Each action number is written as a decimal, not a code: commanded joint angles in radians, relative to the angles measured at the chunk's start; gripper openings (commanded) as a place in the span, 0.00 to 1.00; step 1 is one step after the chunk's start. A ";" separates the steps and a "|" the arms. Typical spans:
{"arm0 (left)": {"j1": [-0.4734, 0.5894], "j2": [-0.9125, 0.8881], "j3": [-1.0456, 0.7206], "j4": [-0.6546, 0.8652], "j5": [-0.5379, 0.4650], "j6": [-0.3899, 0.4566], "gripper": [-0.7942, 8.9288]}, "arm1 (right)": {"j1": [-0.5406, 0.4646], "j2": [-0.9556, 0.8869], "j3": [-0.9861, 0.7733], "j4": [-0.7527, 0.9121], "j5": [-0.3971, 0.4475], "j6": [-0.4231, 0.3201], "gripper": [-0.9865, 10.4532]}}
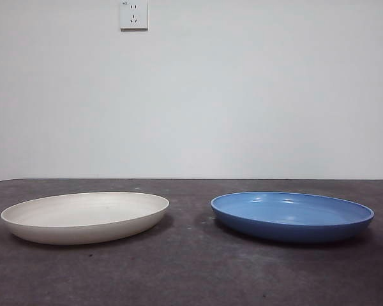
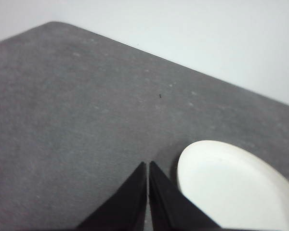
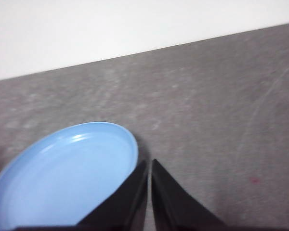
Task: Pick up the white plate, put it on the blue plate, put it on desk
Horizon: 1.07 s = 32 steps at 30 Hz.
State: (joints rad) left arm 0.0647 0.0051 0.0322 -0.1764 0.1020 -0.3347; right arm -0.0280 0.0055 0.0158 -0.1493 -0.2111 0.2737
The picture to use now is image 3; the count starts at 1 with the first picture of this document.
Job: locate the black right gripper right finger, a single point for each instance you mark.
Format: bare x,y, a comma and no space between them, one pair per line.
173,207

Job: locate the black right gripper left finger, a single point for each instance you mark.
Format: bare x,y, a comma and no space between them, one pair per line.
125,207

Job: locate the blue round plate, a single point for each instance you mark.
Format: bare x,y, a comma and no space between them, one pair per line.
62,178

